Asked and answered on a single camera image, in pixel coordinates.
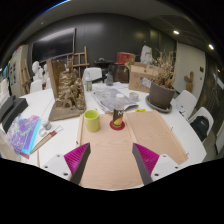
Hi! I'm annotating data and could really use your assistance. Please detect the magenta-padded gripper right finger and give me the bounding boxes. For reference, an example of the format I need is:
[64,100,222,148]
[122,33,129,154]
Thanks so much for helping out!
[131,142,183,187]

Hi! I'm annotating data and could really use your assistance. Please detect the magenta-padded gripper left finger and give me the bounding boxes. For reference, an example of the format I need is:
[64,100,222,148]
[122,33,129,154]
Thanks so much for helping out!
[41,142,92,186]

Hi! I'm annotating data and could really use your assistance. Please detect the clear drink bottle white cap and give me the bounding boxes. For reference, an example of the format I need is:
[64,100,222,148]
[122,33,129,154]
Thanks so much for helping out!
[111,93,126,129]

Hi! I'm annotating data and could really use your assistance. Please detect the wooden paint brush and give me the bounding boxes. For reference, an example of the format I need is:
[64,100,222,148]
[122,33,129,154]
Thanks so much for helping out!
[30,125,64,154]

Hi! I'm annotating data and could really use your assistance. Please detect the lime green mug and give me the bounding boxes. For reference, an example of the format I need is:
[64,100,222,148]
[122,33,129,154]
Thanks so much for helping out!
[83,109,101,133]

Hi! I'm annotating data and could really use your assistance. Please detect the small grey paint jar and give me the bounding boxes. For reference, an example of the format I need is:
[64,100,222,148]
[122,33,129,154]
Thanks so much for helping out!
[40,118,53,131]

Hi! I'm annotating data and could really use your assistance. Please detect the flat round red coaster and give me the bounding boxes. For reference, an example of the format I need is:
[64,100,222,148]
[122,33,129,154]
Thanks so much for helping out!
[109,119,126,131]

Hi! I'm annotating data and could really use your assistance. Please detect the grey pot saucer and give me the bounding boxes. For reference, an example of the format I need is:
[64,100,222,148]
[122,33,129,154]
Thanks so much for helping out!
[144,95,174,114]

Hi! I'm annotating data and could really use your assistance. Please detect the colourful painted canvas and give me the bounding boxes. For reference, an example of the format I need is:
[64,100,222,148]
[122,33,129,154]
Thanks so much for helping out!
[4,113,43,159]

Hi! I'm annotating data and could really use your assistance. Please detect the printed papers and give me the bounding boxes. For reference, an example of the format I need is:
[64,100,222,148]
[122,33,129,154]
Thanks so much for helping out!
[171,99,184,116]

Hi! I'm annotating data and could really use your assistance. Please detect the black backpack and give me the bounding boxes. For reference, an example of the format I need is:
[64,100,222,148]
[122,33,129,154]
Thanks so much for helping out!
[189,115,211,142]

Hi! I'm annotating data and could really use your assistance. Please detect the small glass jar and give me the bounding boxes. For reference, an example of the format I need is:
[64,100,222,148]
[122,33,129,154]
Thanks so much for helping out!
[128,91,140,103]

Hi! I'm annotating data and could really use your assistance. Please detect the golden relief sculpture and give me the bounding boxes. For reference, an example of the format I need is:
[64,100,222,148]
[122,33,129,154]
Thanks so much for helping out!
[46,58,88,122]

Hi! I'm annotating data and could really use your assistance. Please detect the dried plant in grey pot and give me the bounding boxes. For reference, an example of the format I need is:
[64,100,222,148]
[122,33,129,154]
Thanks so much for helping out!
[148,49,177,110]

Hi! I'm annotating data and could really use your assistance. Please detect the newspaper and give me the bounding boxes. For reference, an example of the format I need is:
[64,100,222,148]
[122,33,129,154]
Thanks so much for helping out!
[90,87,139,114]

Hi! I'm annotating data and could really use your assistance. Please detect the white plastic chair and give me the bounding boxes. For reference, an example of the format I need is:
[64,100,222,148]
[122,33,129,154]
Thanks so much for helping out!
[82,67,103,84]
[29,79,44,94]
[174,89,198,119]
[187,106,215,144]

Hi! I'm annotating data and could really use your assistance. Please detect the white spray bottle green label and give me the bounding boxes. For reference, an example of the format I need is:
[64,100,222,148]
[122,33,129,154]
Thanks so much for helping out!
[84,71,93,93]

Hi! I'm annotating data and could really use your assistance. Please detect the black flat boxes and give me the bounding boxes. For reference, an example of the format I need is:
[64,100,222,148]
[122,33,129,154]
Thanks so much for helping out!
[0,94,29,133]

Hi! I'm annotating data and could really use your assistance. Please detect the brown cardboard box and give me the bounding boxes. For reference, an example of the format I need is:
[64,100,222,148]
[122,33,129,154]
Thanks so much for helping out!
[128,62,162,94]

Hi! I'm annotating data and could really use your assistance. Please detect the dark glass flask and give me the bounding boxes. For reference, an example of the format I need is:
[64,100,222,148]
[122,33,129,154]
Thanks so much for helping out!
[105,71,114,87]

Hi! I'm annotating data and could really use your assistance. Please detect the white plaster bust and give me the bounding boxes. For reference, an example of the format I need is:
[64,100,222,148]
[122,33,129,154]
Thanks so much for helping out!
[42,63,51,84]
[31,60,44,82]

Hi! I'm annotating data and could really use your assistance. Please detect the wooden figure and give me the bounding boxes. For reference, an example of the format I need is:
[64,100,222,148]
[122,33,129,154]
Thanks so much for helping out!
[183,70,195,94]

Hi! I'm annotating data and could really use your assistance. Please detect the wooden easel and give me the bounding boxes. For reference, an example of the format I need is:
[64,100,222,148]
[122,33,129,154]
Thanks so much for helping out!
[20,59,33,95]
[70,45,90,79]

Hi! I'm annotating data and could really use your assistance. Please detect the red box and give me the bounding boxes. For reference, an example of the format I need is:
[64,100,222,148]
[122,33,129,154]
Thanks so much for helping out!
[116,51,137,65]

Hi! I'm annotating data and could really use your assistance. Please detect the white cabinet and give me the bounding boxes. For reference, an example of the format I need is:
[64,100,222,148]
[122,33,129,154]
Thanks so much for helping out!
[8,44,30,98]

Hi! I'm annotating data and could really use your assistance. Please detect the black wall screen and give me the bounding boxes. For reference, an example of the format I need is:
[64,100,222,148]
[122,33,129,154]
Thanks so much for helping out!
[31,27,77,63]

